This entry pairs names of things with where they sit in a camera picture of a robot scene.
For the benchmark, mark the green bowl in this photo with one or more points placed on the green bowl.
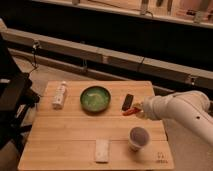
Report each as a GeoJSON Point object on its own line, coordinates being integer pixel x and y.
{"type": "Point", "coordinates": [95, 99]}

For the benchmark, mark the black chair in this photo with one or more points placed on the black chair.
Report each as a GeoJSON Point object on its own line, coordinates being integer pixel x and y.
{"type": "Point", "coordinates": [16, 97]}

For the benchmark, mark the black rectangular block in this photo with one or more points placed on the black rectangular block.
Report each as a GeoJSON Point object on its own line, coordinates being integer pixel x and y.
{"type": "Point", "coordinates": [127, 102]}

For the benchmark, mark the white rectangular sponge block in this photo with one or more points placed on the white rectangular sponge block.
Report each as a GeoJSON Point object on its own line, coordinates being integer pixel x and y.
{"type": "Point", "coordinates": [102, 151]}

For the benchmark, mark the white plastic bottle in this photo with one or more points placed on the white plastic bottle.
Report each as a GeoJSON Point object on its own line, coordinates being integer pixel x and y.
{"type": "Point", "coordinates": [60, 96]}

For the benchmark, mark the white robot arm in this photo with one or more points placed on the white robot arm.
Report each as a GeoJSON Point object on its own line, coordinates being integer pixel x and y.
{"type": "Point", "coordinates": [190, 109]}

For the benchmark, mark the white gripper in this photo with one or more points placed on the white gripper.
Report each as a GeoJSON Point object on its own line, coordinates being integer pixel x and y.
{"type": "Point", "coordinates": [140, 113]}

